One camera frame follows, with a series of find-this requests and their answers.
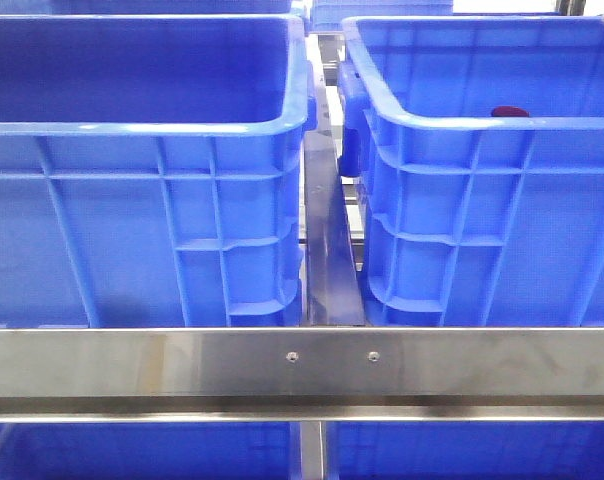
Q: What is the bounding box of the steel rack front rail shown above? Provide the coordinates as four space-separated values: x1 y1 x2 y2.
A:
0 326 604 423

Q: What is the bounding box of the blue crate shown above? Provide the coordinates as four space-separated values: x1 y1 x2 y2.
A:
329 421 604 479
310 0 454 32
0 0 306 16
0 15 316 328
0 423 301 479
338 16 604 327

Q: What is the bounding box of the steel rack lower post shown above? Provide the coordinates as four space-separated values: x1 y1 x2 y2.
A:
300 421 328 480

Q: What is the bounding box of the blue crate rear right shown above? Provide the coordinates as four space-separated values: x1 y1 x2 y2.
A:
310 0 454 32

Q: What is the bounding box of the blue crate rear left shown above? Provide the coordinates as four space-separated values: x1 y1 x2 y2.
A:
0 0 306 16

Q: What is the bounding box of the blue crate upper left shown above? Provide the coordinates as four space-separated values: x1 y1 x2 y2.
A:
0 15 316 328

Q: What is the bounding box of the steel rack centre divider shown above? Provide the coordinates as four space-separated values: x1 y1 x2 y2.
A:
303 35 366 327

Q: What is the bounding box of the red mushroom push button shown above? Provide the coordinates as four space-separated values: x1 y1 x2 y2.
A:
491 105 530 118

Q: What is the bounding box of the blue crate lower left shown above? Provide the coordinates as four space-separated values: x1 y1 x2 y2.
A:
0 423 301 479

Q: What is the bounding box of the blue crate lower right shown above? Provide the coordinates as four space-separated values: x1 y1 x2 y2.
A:
329 421 604 479

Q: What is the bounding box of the blue crate upper right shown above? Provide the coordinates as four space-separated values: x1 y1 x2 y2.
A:
338 16 604 327

